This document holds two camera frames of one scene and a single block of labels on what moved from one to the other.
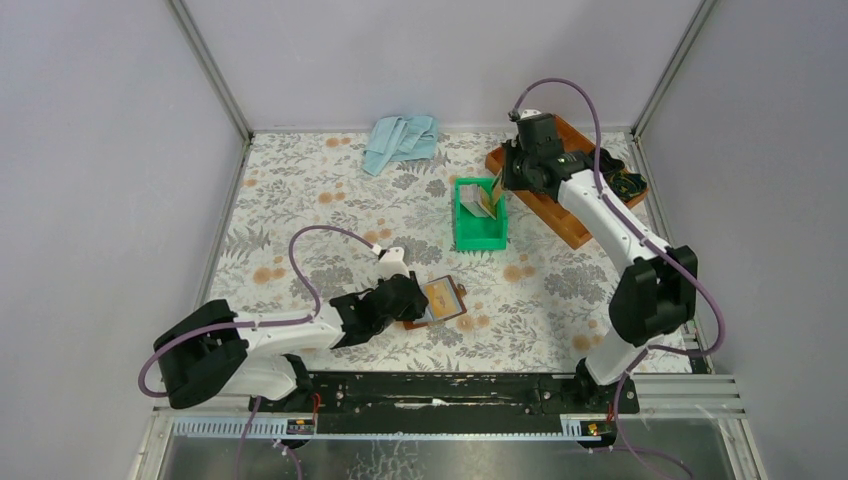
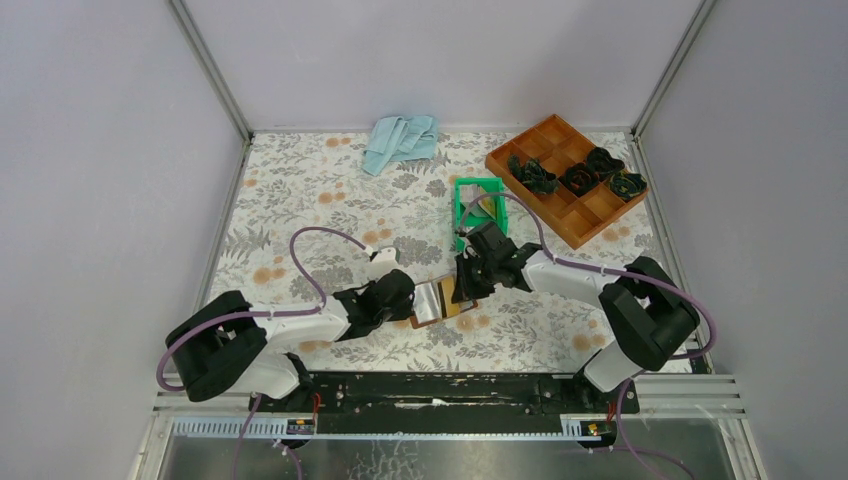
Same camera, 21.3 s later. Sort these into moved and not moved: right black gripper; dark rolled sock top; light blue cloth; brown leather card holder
Moved: right black gripper
Not moved: dark rolled sock top; light blue cloth; brown leather card holder
